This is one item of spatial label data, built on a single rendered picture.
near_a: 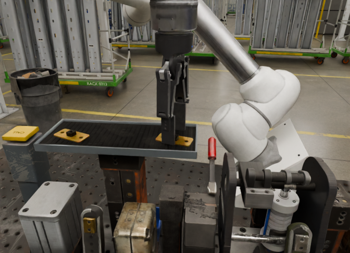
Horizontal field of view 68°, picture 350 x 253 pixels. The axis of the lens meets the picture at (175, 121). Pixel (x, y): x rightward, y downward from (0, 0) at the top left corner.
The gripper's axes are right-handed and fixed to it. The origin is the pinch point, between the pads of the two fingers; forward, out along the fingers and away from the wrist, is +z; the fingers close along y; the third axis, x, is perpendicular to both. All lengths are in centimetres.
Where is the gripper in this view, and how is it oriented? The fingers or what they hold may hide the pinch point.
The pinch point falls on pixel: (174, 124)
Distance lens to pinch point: 59.1
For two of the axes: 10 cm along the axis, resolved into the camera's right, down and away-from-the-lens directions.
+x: 9.4, 1.5, -3.1
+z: 0.0, 9.0, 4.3
